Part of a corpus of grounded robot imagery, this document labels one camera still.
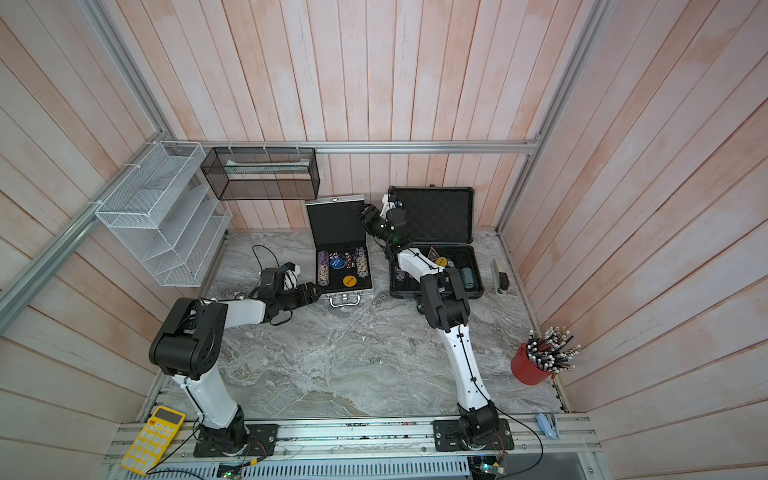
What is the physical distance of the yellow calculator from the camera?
714mm

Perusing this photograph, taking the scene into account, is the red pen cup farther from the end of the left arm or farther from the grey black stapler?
the end of the left arm

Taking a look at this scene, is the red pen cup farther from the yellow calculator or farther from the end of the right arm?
the yellow calculator

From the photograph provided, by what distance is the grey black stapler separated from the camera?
102cm

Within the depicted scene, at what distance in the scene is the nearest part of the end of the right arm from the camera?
86 centimetres
